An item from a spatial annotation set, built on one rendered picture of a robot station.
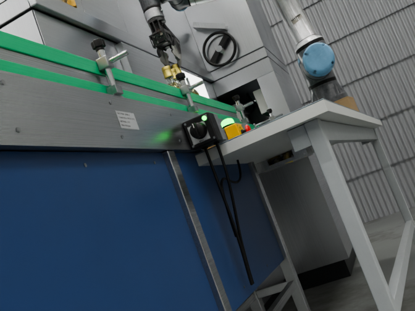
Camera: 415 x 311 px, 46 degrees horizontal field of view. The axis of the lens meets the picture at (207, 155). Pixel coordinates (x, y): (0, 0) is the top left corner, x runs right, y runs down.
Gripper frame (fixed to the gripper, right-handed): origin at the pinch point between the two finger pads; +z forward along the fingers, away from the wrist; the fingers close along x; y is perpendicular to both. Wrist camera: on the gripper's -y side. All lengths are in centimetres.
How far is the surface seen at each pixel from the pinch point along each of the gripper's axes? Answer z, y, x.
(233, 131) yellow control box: 38, 31, 21
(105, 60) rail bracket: 23, 91, 16
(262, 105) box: 8, -110, 7
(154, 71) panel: -5.0, -7.7, -11.9
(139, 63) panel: -6.2, 5.5, -11.9
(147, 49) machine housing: -16.6, -10.7, -12.7
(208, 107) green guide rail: 25.7, 22.1, 13.5
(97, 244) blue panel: 60, 112, 14
